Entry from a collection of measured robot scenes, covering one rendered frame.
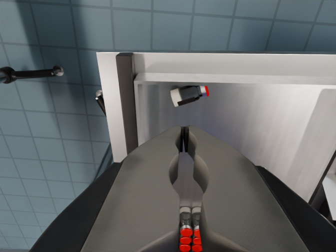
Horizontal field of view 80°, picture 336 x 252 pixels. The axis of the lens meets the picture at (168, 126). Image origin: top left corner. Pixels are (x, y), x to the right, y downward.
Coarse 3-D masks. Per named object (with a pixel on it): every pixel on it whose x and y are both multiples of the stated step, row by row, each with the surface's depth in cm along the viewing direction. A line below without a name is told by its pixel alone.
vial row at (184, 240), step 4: (192, 228) 37; (192, 232) 36; (180, 236) 35; (184, 236) 35; (188, 236) 35; (192, 236) 36; (196, 236) 35; (180, 240) 35; (184, 240) 35; (188, 240) 35; (192, 240) 35; (196, 240) 35; (200, 240) 35
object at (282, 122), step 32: (160, 96) 27; (224, 96) 27; (256, 96) 27; (288, 96) 27; (320, 96) 26; (160, 128) 30; (224, 128) 29; (256, 128) 29; (288, 128) 29; (320, 128) 29; (192, 160) 32; (256, 160) 32; (288, 160) 32; (320, 160) 29; (192, 192) 36
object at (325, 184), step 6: (330, 168) 32; (330, 174) 33; (324, 180) 32; (330, 180) 32; (324, 186) 32; (330, 186) 32; (324, 192) 32; (330, 192) 31; (330, 198) 31; (330, 204) 31; (330, 210) 30
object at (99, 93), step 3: (99, 90) 119; (96, 93) 120; (99, 93) 120; (102, 93) 120; (96, 96) 121; (99, 96) 115; (102, 96) 121; (96, 99) 115; (99, 99) 115; (102, 99) 116; (99, 102) 115; (102, 102) 115; (99, 105) 116; (102, 105) 115; (102, 108) 115; (105, 111) 115; (105, 114) 115
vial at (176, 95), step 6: (174, 90) 25; (180, 90) 25; (186, 90) 25; (192, 90) 24; (198, 90) 25; (204, 90) 24; (174, 96) 25; (180, 96) 25; (186, 96) 25; (192, 96) 25; (198, 96) 25; (204, 96) 25; (174, 102) 25
